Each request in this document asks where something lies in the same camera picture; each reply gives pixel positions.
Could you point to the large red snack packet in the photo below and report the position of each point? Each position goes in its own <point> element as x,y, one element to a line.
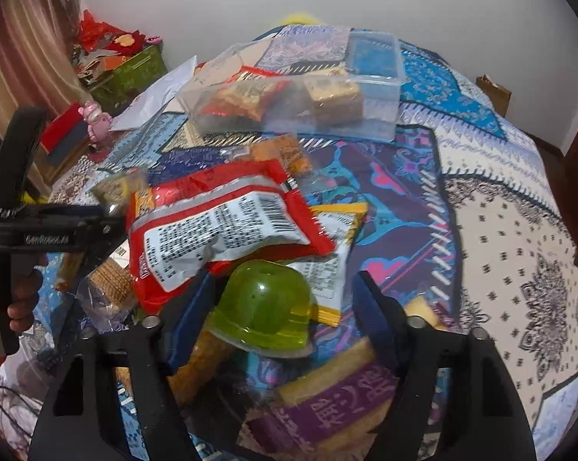
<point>221,230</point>

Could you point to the white pillow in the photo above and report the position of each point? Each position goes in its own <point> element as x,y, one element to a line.
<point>154,96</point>

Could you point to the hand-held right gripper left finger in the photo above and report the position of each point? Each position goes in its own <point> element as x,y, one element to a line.
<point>193,319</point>

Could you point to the green jelly cup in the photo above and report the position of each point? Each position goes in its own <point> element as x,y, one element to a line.
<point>265,307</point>

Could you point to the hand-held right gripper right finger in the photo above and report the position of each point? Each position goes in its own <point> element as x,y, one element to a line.
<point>370,312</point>

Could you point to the small yellow cake packet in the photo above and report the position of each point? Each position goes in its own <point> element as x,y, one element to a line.
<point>118,187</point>

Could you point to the clear plastic container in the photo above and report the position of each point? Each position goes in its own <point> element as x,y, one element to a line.
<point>289,125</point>

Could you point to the brown cake packet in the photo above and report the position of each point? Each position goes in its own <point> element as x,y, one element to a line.
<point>334,96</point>

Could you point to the yellow snack packet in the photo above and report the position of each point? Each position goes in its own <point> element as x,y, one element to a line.
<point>339,221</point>

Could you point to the printed patchwork blanket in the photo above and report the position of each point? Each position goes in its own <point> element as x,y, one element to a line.
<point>500,230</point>

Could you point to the green storage basket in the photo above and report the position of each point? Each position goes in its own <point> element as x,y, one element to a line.
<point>130,77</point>

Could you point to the cardboard box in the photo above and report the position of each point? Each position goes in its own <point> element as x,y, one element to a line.
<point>495,93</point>

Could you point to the orange cracker packet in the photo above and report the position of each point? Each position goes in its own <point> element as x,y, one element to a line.
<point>284,153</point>

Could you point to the yellow foam tube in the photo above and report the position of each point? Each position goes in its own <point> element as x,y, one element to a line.
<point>303,18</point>

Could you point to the red and grey box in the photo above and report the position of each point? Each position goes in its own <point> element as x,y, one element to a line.
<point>63,129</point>

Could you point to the pink plush toy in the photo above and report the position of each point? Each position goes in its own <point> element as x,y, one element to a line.
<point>96,122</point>

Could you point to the striped brown curtain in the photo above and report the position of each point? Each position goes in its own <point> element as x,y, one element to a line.
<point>25,48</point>

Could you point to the orange red snack packet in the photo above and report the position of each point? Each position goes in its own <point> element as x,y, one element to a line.
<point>241,96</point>

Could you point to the small pale yellow packet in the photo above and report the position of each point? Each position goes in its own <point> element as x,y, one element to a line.
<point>423,312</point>

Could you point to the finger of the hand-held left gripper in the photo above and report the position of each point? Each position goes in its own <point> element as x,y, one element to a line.
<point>104,225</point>

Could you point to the purple label cake packet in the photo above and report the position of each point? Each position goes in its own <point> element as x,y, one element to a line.
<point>327,403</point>

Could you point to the orange crisps packet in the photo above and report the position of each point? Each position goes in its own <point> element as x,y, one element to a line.
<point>207,362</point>

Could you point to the person's left hand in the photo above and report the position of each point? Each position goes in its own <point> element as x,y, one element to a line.
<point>24,308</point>

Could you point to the clear wafer packet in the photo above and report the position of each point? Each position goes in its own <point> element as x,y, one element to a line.
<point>109,285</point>

